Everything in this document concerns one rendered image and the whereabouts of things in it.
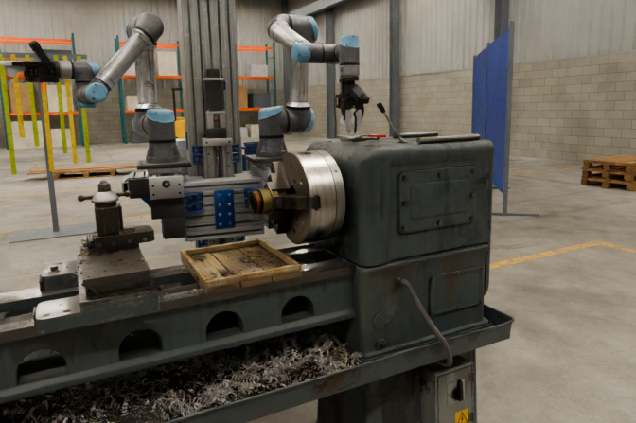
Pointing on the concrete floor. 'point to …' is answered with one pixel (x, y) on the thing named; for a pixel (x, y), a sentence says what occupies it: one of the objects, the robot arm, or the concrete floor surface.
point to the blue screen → (495, 106)
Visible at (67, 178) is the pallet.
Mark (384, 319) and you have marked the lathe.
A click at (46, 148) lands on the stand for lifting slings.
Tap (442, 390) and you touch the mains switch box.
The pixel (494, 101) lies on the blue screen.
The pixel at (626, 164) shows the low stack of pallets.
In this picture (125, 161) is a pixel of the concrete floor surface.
